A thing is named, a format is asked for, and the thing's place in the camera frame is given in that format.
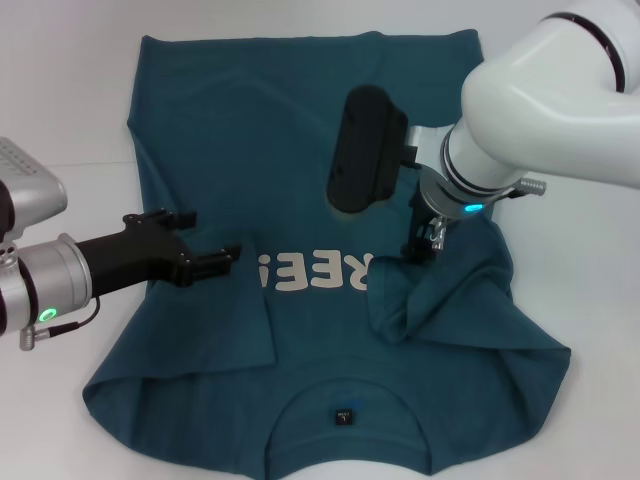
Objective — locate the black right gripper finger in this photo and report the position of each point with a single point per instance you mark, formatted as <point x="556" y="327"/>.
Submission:
<point x="417" y="252"/>

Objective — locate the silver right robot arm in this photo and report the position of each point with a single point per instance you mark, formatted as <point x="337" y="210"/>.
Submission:
<point x="540" y="110"/>

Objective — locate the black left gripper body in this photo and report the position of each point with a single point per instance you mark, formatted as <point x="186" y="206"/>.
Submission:
<point x="127" y="255"/>

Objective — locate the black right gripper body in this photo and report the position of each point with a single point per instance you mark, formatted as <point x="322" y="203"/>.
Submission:
<point x="422" y="225"/>

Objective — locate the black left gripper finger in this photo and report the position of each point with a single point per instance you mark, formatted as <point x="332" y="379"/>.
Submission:
<point x="212" y="262"/>
<point x="180" y="220"/>

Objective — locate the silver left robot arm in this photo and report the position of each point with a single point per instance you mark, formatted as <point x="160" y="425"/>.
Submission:
<point x="45" y="285"/>

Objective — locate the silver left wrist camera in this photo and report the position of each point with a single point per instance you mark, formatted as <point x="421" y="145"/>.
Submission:
<point x="30" y="185"/>

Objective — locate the teal t-shirt with white print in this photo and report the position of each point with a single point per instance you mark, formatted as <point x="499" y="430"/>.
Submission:
<point x="250" y="125"/>

